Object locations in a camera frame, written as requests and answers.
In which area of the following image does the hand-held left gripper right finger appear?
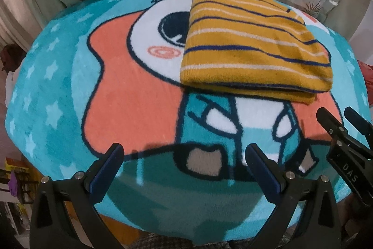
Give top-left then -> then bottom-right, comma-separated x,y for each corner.
245,143 -> 342,249

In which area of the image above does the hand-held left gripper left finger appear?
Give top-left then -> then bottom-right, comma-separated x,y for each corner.
29,143 -> 126,249

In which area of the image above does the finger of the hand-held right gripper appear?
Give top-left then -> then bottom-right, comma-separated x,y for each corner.
316,107 -> 352,147
343,106 -> 373,150

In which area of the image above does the yellow striped knit sweater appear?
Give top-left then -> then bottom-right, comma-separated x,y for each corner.
179,0 -> 333,105

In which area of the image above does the red cloth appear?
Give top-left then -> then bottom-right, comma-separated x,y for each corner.
357,59 -> 373,105

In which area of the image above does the teal cartoon printed blanket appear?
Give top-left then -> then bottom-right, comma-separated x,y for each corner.
4,0 -> 370,244

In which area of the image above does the yellow box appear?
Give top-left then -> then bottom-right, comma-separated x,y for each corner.
3,157 -> 30,177

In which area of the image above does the purple object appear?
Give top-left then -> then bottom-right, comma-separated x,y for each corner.
8,171 -> 20,198

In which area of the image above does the dark red round object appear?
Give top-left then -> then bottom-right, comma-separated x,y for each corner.
0,44 -> 27,72

